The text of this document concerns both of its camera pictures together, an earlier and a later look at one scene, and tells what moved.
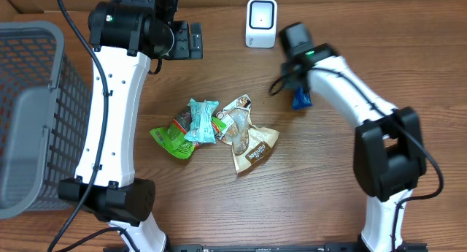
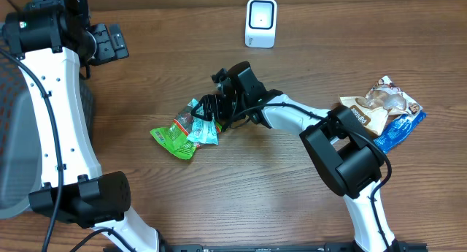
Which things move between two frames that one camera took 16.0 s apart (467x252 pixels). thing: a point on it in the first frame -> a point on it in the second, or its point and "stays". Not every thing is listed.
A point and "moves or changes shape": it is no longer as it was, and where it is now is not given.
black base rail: x=280 y=247 stays
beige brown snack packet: x=249 y=141 moves or changes shape
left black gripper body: x=181 y=42 -> x=106 y=50
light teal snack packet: x=202 y=127 stays
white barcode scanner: x=261 y=23 stays
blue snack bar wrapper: x=300 y=100 moves or changes shape
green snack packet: x=172 y=136 stays
